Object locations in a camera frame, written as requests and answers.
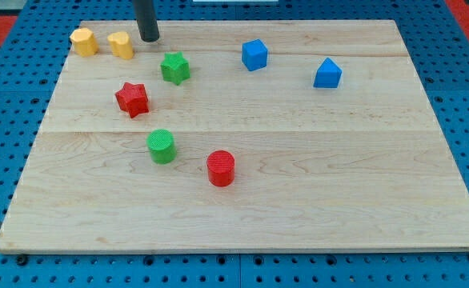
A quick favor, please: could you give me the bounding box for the green star block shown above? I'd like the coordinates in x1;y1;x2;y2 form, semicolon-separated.
160;51;190;86

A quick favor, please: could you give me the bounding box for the red star block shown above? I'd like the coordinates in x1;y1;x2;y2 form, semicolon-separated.
114;82;150;118

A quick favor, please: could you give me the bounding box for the yellow heart block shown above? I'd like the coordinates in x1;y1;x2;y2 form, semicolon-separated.
107;31;134;60

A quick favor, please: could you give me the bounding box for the light wooden board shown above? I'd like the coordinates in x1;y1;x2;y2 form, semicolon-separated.
0;20;469;254

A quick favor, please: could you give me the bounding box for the red cylinder block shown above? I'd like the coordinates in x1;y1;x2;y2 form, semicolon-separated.
206;150;235;187

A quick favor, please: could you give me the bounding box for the green cylinder block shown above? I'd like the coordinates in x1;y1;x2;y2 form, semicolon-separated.
146;129;177;164

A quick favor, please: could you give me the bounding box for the blue cube block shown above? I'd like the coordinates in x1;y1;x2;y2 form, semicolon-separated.
242;38;268;71

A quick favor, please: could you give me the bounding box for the blue triangular prism block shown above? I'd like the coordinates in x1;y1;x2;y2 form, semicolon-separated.
313;58;343;88

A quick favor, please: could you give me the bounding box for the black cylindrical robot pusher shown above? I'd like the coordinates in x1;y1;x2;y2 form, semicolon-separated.
132;0;160;42

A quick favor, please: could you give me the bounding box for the yellow hexagon block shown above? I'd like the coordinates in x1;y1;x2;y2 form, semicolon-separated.
70;28;98;57

